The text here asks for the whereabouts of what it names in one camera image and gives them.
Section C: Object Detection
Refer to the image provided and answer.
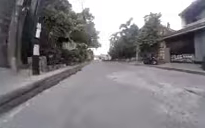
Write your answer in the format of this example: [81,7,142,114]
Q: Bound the leafy trees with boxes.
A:
[39,0,102,66]

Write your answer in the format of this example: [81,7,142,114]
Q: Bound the building with awning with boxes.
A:
[157,0,205,65]

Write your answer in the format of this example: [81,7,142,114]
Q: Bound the motorcycle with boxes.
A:
[142,54,159,66]

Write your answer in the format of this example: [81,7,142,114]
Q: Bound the grey asphalt road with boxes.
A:
[0,59,205,128]

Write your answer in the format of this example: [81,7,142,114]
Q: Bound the tree trunk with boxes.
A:
[7,0,26,73]

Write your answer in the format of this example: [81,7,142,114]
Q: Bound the dark pole with signs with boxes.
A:
[30,0,44,76]

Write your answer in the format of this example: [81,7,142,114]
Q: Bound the concrete pavement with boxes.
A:
[0,61,91,116]
[133,61,205,76]

